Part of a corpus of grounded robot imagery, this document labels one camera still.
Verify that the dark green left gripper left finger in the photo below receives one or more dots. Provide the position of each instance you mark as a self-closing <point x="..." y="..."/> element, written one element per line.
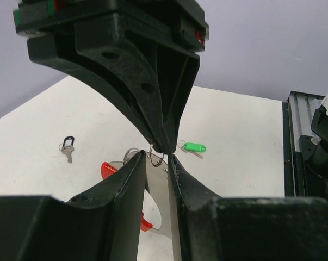
<point x="101" y="223"/>

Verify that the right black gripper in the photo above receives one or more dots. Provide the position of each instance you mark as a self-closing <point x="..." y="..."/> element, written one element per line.
<point x="117" y="58"/>

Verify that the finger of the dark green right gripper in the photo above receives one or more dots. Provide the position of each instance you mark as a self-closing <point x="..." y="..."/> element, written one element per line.
<point x="176" y="71"/>

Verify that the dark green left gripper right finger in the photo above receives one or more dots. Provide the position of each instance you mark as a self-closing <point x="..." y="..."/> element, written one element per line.
<point x="206" y="226"/>

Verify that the red-handled metal keyring holder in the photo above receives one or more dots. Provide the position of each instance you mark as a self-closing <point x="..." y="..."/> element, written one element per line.
<point x="155" y="242"/>

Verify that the key with green tag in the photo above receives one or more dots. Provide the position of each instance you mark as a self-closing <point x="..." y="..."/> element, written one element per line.
<point x="193" y="148"/>

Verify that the key with small black tag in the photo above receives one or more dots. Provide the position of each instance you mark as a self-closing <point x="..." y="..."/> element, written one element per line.
<point x="67" y="148"/>

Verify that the aluminium frame rail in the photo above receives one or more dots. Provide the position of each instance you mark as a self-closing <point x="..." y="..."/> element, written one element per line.
<point x="299" y="143"/>

